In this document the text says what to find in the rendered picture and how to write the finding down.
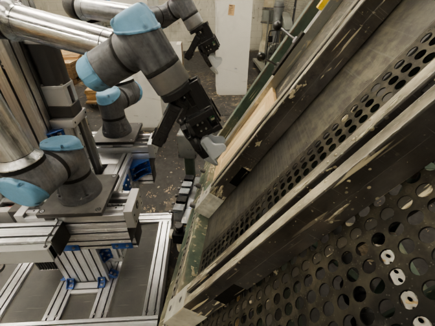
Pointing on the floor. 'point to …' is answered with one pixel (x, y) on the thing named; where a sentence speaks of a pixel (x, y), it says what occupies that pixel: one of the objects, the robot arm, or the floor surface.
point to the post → (189, 166)
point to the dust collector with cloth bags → (267, 46)
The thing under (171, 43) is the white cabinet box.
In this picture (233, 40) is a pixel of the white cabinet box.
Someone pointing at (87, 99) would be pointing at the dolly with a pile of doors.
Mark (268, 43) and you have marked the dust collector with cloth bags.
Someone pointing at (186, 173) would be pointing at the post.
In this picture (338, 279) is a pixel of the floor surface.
